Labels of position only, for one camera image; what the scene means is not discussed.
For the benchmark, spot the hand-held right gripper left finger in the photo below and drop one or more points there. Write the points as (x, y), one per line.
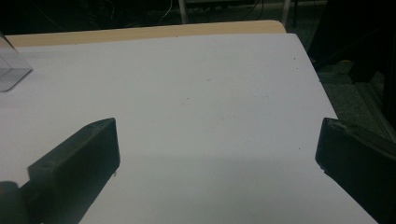
(77, 161)

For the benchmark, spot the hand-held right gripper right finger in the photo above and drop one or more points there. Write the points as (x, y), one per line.
(358, 158)

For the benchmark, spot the clear plastic container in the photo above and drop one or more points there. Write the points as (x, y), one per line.
(11, 67)

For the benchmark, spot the white metal stand leg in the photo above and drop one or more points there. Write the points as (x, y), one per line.
(286, 12)
(183, 11)

